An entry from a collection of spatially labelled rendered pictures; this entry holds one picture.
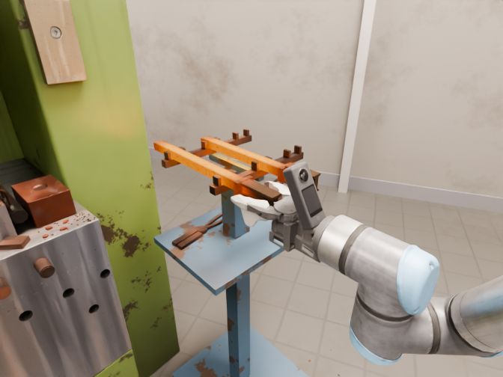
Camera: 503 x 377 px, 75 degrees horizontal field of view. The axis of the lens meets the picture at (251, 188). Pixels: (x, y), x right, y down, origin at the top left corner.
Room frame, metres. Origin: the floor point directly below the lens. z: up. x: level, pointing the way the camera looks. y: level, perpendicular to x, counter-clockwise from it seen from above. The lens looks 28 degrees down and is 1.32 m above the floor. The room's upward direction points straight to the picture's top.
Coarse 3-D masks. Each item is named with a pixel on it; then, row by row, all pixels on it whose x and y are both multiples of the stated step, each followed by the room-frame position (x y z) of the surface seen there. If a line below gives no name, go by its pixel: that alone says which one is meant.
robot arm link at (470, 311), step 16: (480, 288) 0.34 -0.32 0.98; (496, 288) 0.31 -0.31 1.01; (432, 304) 0.38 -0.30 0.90; (448, 304) 0.37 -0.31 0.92; (464, 304) 0.34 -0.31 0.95; (480, 304) 0.32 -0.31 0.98; (496, 304) 0.29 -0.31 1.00; (432, 320) 0.36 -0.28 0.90; (448, 320) 0.35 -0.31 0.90; (464, 320) 0.33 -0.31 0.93; (480, 320) 0.31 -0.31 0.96; (496, 320) 0.29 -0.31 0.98; (448, 336) 0.34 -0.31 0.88; (464, 336) 0.32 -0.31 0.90; (480, 336) 0.31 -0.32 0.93; (496, 336) 0.29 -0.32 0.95; (432, 352) 0.34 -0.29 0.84; (448, 352) 0.34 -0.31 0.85; (464, 352) 0.33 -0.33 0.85; (480, 352) 0.32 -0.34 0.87; (496, 352) 0.33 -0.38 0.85
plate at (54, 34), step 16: (32, 0) 0.77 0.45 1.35; (48, 0) 0.80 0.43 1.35; (64, 0) 0.82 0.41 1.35; (32, 16) 0.77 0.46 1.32; (48, 16) 0.79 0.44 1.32; (64, 16) 0.81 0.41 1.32; (32, 32) 0.76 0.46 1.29; (48, 32) 0.78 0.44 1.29; (64, 32) 0.81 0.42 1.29; (48, 48) 0.78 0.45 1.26; (64, 48) 0.80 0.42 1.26; (48, 64) 0.77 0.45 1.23; (64, 64) 0.80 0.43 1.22; (80, 64) 0.82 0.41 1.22; (48, 80) 0.76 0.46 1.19; (64, 80) 0.79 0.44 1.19; (80, 80) 0.82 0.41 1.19
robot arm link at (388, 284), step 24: (360, 240) 0.41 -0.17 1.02; (384, 240) 0.40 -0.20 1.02; (360, 264) 0.38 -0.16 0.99; (384, 264) 0.36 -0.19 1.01; (408, 264) 0.35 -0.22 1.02; (432, 264) 0.35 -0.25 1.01; (360, 288) 0.38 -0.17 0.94; (384, 288) 0.35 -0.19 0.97; (408, 288) 0.33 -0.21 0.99; (432, 288) 0.36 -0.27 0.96; (384, 312) 0.34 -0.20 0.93; (408, 312) 0.33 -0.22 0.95
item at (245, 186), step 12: (156, 144) 0.86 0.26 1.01; (168, 144) 0.86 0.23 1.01; (180, 156) 0.78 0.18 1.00; (192, 156) 0.77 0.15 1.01; (192, 168) 0.74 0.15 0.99; (204, 168) 0.70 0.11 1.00; (216, 168) 0.69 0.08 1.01; (228, 180) 0.64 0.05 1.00; (240, 180) 0.62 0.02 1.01; (252, 180) 0.62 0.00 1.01; (240, 192) 0.61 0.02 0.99; (252, 192) 0.60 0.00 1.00; (264, 192) 0.57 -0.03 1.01; (276, 192) 0.57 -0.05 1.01
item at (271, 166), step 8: (208, 136) 0.93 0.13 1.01; (208, 144) 0.89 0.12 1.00; (216, 144) 0.86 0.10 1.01; (224, 144) 0.86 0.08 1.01; (232, 144) 0.86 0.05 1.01; (224, 152) 0.84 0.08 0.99; (232, 152) 0.81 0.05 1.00; (240, 152) 0.80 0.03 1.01; (248, 152) 0.80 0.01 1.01; (240, 160) 0.79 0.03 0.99; (248, 160) 0.77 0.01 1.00; (256, 160) 0.75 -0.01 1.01; (264, 160) 0.74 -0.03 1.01; (272, 160) 0.74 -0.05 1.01; (264, 168) 0.73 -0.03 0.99; (272, 168) 0.71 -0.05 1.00; (280, 168) 0.68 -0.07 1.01; (280, 176) 0.68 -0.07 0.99; (312, 176) 0.63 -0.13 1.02
